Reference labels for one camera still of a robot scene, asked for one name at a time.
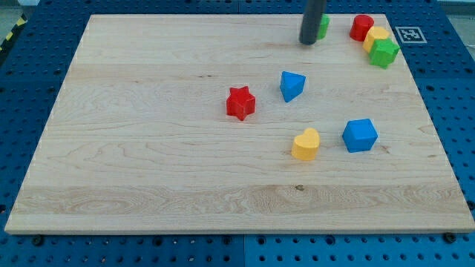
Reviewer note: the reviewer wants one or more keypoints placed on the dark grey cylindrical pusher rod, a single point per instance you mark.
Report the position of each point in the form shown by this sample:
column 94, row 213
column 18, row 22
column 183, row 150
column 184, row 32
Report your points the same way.
column 312, row 16

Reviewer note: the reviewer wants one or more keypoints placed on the green circle block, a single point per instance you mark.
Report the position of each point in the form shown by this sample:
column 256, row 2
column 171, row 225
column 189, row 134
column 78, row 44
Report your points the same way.
column 324, row 24

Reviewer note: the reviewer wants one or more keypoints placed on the red circle block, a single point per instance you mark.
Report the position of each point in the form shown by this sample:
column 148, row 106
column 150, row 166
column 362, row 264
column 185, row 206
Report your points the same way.
column 361, row 25

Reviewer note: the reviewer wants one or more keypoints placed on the blue triangle block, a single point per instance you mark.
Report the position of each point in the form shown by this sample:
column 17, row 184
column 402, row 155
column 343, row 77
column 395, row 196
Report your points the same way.
column 292, row 85

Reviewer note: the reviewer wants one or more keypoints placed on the yellow hexagon block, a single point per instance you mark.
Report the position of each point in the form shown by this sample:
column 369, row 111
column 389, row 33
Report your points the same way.
column 374, row 33

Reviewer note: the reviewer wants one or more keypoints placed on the green star block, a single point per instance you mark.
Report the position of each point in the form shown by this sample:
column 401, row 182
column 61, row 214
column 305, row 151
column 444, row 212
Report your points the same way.
column 383, row 52

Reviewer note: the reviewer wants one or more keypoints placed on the white fiducial marker tag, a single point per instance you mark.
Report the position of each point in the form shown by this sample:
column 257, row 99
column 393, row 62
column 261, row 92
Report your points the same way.
column 410, row 35

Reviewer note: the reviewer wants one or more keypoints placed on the red star block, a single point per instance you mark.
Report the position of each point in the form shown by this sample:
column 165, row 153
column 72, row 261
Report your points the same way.
column 240, row 103

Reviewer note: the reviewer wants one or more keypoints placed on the blue cube block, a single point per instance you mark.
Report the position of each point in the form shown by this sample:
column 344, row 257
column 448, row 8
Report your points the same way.
column 359, row 135

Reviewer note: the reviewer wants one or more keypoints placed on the yellow heart block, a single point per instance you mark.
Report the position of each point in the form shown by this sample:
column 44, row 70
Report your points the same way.
column 305, row 146

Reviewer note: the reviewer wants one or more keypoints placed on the wooden board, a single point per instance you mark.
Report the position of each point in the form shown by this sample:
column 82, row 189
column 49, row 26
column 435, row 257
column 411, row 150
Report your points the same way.
column 139, row 142

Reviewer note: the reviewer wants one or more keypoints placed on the black bolt right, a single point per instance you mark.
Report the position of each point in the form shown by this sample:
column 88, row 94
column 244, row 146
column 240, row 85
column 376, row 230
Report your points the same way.
column 449, row 237

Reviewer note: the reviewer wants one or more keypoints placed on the black bolt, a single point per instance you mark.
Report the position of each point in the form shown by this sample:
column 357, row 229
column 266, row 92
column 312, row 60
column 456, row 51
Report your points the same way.
column 449, row 237
column 37, row 240

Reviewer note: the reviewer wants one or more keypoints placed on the black bolt left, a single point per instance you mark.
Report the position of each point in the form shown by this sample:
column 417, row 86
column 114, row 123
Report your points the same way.
column 37, row 240

